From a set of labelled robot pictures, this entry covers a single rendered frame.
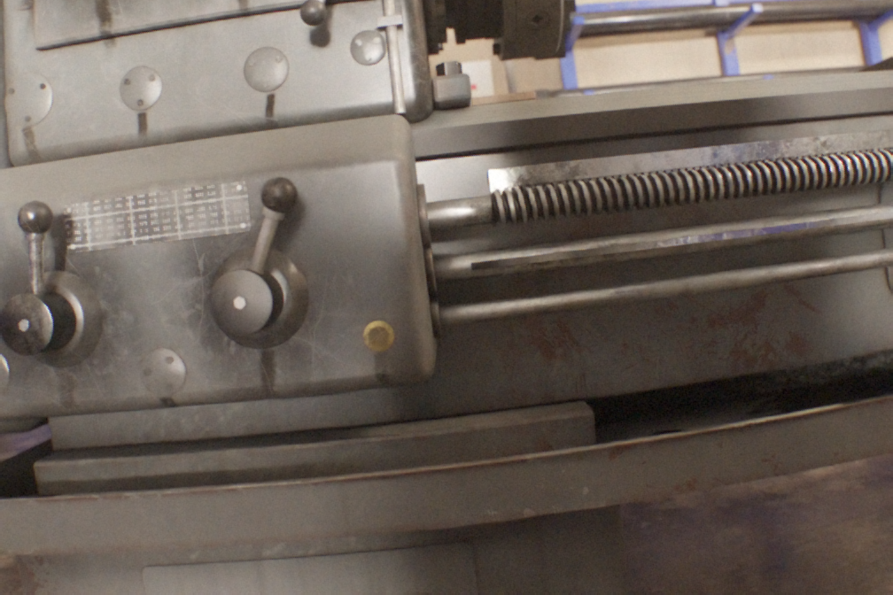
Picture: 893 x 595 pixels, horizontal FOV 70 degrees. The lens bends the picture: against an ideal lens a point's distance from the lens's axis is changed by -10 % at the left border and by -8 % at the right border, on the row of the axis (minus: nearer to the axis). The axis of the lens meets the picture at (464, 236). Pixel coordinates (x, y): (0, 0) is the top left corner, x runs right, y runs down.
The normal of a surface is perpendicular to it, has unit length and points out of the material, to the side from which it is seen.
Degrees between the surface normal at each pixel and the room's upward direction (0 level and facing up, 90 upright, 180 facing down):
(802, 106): 90
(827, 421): 90
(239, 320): 90
